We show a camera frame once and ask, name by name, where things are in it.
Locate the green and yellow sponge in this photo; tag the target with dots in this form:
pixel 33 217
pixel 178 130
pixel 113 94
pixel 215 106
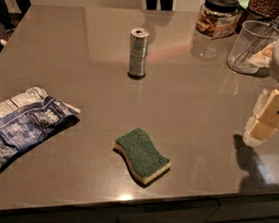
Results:
pixel 142 158

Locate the blue chip bag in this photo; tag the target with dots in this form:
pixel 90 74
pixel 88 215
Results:
pixel 28 119

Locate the clear plastic cup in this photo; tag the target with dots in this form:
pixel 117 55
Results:
pixel 253 37

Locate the metal whisk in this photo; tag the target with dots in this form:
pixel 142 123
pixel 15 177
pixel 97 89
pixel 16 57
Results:
pixel 263 34

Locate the dark cabinet drawer front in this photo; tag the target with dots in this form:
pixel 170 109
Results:
pixel 255 208

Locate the glass jar with black lid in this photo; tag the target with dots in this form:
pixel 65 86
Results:
pixel 218 18

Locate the silver drink can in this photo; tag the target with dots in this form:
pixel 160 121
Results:
pixel 139 38

